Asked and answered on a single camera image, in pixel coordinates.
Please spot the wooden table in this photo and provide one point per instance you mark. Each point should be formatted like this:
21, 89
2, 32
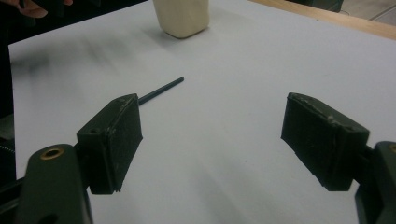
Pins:
342, 21

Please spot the gold and dark blue pen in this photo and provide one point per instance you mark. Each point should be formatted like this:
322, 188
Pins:
162, 90

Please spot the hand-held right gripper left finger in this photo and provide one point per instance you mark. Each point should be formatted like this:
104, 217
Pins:
112, 146

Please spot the cream plastic container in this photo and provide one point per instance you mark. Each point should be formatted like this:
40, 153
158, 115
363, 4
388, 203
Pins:
182, 17

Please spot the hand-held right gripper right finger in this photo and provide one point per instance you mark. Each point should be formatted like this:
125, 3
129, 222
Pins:
323, 143

